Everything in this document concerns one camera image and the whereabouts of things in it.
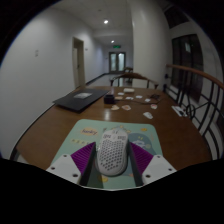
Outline round ceiling lights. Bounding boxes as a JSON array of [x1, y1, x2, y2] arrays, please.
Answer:
[[102, 18, 116, 45]]

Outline small dark-framed window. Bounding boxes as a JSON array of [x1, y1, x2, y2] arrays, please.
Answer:
[[162, 4, 190, 30]]

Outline dark closed laptop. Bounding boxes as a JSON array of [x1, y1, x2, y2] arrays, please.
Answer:
[[52, 87, 111, 114]]

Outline white perforated computer mouse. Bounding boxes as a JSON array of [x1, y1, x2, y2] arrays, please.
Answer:
[[95, 127, 130, 177]]

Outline brown wooden chair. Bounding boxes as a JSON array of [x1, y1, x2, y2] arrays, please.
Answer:
[[109, 72, 160, 90]]

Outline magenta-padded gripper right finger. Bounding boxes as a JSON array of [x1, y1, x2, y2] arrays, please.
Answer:
[[128, 141, 178, 187]]

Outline glazed double door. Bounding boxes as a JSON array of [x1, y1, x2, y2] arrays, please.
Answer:
[[108, 51, 127, 74]]

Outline small black box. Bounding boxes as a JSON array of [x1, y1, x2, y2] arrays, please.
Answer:
[[103, 94, 117, 105]]

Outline pale side door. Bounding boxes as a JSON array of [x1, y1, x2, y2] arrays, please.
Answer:
[[71, 36, 87, 90]]

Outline white paper sheet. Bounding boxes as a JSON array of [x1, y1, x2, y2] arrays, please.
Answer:
[[171, 105, 189, 118]]

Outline tall dark-framed window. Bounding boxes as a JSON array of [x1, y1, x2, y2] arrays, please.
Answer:
[[171, 33, 205, 102]]

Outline mint green printed mouse pad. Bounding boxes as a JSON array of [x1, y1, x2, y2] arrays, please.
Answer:
[[51, 118, 165, 191]]

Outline black railing with wooden handrail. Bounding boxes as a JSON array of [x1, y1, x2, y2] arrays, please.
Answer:
[[162, 63, 224, 162]]

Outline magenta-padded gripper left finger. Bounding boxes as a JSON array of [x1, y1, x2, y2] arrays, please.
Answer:
[[45, 141, 98, 187]]

